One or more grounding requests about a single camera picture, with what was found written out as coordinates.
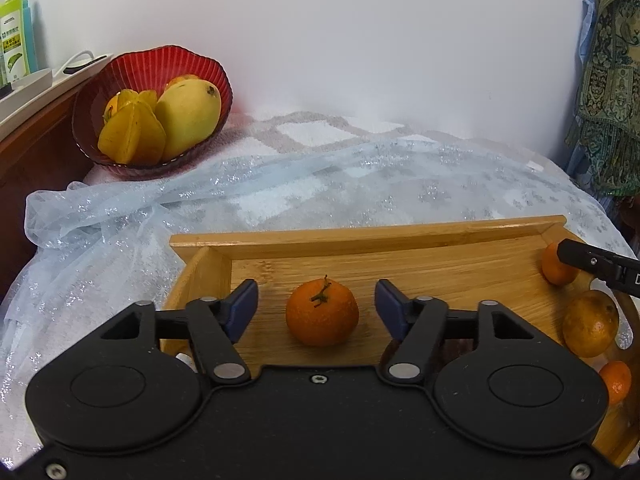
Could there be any wooden tray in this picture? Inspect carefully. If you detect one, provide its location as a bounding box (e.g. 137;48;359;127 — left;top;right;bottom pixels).
160;215;640;468

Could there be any wooden cabinet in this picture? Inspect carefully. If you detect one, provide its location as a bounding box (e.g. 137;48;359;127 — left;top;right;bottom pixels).
0;72;101;301

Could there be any yellow starfruit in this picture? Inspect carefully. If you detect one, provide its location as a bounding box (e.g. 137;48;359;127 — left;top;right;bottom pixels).
97;89;167;166

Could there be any small mandarin with stem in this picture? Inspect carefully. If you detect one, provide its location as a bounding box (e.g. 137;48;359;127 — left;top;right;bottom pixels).
285;275;360;347

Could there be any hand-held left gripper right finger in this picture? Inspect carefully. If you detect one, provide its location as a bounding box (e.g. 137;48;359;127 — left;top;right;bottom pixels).
375;279;540;386

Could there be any green paisley shawl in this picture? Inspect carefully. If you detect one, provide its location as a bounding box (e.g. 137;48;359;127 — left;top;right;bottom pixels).
565;0;640;198

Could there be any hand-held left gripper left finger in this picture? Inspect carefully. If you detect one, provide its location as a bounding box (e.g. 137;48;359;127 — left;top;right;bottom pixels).
92;279;259;386

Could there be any large red date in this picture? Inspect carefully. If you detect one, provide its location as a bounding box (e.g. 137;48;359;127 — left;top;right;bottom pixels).
440;338;476;363

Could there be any yellow mango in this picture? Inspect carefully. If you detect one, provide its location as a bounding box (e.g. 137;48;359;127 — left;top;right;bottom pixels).
154;78;222;161

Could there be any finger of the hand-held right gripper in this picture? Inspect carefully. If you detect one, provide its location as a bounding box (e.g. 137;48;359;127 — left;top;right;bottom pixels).
556;239;640;298

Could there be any sheer snowflake cloth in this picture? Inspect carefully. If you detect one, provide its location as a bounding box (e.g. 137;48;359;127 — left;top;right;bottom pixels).
0;137;631;461

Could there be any light blue striped shirt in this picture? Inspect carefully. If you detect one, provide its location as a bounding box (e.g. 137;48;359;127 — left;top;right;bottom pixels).
565;0;599;192

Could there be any dark wooden side table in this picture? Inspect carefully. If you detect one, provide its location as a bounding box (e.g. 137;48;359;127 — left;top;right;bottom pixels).
612;195;640;256

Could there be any medium mandarin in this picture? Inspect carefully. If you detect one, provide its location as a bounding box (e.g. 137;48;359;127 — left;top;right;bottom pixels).
541;242;581;287

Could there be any large greenish orange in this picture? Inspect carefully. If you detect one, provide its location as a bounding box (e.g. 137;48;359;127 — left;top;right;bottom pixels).
562;290;621;358

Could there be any red ribbed bowl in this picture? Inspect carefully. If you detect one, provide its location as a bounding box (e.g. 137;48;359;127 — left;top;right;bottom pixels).
71;46;234;181

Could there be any blue spray bottle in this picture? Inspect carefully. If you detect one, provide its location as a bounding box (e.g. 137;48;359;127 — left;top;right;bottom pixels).
20;0;40;75

